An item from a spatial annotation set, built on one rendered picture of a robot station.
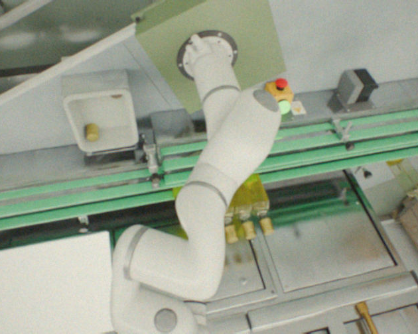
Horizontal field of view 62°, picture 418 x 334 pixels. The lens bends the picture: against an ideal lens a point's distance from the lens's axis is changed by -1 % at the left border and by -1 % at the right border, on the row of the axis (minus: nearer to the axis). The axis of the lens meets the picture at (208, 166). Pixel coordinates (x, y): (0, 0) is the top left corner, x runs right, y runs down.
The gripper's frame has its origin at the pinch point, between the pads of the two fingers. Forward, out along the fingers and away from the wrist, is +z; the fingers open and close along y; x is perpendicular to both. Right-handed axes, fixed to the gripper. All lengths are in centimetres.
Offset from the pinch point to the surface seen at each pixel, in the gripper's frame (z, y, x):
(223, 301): -10.9, -11.9, -9.1
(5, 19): 80, 19, 76
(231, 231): 5.7, 1.6, -10.3
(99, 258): 0.8, -11.9, 30.2
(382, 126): 41, 13, -60
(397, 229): 168, -315, -262
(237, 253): 4.8, -12.7, -13.9
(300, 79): 52, 21, -32
